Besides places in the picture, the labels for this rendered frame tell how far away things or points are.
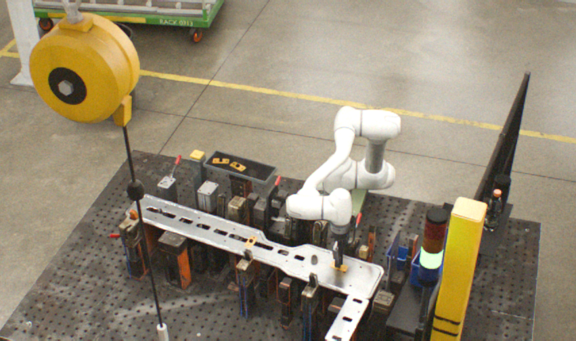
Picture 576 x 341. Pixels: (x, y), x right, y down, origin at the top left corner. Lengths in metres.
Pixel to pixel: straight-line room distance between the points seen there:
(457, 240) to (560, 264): 2.84
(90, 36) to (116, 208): 3.53
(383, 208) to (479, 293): 0.80
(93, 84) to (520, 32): 7.09
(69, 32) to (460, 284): 1.90
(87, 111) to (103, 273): 3.12
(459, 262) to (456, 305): 0.21
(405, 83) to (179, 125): 2.03
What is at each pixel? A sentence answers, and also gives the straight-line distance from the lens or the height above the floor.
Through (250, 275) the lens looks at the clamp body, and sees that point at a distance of 3.70.
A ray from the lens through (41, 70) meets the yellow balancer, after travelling 1.12.
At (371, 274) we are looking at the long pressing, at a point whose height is 1.00.
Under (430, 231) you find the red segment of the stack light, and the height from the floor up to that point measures 2.03.
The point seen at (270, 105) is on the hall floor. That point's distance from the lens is 6.56.
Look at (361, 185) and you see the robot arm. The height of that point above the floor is 0.90.
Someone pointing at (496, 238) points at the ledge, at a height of 1.43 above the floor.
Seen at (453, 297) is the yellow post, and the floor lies 1.63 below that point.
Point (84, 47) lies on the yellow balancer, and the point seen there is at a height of 3.14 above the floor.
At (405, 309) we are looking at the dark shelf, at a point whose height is 1.03.
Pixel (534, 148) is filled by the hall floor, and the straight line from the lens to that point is 6.32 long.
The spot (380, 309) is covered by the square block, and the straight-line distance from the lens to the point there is 3.49.
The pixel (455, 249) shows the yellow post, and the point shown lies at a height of 1.85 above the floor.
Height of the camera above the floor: 3.63
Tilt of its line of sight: 38 degrees down
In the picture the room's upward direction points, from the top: 1 degrees counter-clockwise
